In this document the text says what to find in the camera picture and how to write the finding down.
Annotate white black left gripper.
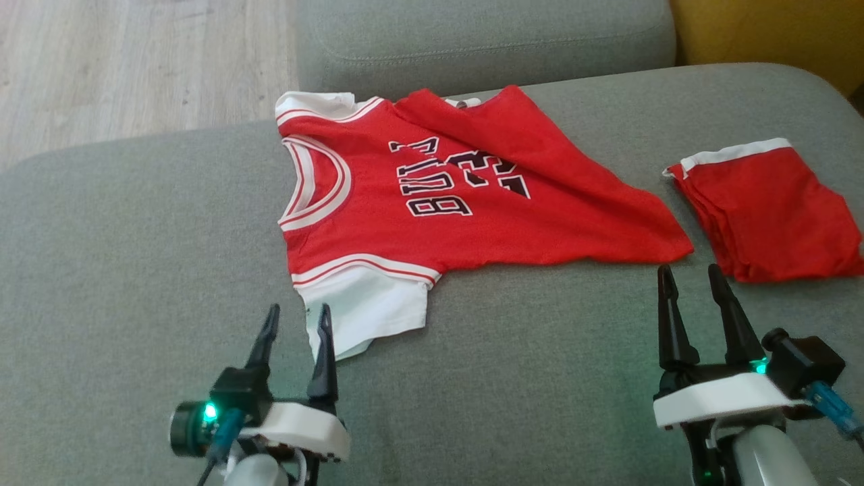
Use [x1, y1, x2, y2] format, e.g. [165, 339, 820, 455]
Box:
[240, 303, 352, 464]

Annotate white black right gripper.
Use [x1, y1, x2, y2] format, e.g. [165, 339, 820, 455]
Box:
[652, 264, 808, 431]

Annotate red white-striped shorts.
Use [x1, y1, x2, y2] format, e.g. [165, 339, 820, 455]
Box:
[663, 138, 864, 283]

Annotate red basketball jersey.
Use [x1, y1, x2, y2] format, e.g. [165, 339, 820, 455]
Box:
[275, 85, 695, 362]

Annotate yellow and grey sofa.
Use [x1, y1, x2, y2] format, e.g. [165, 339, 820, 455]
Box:
[0, 63, 864, 486]

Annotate yellow sofa backrest cushion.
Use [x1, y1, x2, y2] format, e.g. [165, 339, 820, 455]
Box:
[670, 0, 864, 99]

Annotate grey sofa seat cushion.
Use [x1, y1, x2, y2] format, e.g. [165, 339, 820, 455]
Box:
[297, 0, 677, 102]

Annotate black left cable, blue connector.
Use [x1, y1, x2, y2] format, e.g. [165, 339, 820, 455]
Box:
[197, 408, 248, 486]

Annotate black cable, blue connector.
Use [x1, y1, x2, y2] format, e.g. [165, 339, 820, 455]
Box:
[805, 381, 864, 450]
[197, 408, 248, 486]

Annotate black right cable, blue connector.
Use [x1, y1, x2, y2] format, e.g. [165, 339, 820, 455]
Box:
[805, 381, 864, 450]

